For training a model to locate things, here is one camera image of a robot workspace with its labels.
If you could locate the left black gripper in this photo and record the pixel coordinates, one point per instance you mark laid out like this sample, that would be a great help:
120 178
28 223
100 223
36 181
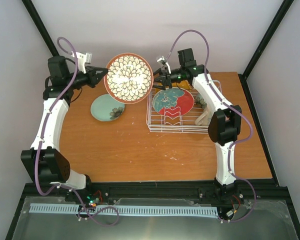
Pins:
93 79

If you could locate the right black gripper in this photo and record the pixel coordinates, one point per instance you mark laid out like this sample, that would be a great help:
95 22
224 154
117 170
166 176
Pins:
163 81

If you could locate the white bottom plate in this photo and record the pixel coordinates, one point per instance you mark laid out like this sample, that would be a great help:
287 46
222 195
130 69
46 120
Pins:
129 79

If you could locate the red teal patterned plate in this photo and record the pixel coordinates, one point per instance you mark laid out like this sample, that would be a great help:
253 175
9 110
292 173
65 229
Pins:
173 101

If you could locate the mint green floral bowl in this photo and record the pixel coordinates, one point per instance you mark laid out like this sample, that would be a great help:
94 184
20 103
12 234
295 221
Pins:
200 101

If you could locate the cream dragon mug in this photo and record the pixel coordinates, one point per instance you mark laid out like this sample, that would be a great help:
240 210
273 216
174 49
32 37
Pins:
204 119

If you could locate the orange dotted plate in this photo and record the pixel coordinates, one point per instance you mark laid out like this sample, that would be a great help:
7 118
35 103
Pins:
184 85

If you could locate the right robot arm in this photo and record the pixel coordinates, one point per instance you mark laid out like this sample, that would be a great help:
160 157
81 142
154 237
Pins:
225 123

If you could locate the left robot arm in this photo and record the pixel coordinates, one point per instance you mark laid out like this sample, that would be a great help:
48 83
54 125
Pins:
43 161

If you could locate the mint green flower plate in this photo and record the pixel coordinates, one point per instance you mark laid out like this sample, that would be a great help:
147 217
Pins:
105 108

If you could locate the metal front panel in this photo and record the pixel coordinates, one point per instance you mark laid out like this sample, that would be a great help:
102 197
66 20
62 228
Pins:
268 220

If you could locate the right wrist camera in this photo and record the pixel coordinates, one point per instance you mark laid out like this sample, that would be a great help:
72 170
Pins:
165 67

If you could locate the white wire dish rack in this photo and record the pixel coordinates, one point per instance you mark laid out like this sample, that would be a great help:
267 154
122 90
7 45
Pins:
176 124

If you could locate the left black frame post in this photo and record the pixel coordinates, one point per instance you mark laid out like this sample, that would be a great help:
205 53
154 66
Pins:
36 19

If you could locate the black frame post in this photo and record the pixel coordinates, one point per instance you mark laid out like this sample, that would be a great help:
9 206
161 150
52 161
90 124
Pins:
272 28
36 19

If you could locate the right black frame post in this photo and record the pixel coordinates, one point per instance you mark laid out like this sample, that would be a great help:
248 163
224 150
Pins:
272 28

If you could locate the light blue cable duct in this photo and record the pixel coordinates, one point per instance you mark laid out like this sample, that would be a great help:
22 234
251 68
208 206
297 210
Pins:
130 210

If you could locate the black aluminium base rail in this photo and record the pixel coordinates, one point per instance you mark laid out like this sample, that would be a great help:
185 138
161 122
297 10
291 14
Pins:
201 192

